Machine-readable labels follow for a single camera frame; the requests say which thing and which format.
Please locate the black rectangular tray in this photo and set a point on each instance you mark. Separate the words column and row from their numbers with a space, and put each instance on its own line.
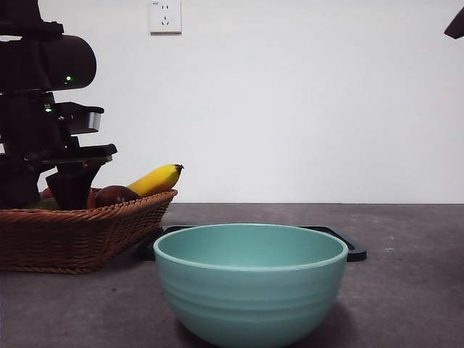
column 357, row 252

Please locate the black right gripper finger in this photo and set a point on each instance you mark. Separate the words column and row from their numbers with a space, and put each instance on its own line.
column 456, row 27

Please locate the brown wicker basket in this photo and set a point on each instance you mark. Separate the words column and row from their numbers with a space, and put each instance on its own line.
column 72, row 239

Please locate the teal ceramic bowl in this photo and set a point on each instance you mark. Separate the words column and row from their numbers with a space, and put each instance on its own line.
column 250, row 290

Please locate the green avocado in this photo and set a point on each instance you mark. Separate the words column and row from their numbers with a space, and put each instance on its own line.
column 45, row 206

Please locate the dark red plum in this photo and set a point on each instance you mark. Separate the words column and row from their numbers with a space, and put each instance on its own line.
column 116, row 195

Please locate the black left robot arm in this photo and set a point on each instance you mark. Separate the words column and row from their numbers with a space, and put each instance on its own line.
column 43, row 61

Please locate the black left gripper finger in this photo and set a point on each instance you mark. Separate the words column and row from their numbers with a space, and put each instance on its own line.
column 72, row 185
column 18, row 188

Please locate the white wall socket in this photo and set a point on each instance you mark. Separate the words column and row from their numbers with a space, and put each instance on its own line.
column 166, row 17

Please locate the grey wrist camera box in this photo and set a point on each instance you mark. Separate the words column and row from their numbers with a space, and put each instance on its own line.
column 92, row 121

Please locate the yellow banana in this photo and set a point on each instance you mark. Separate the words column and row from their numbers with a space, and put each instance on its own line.
column 156, row 181

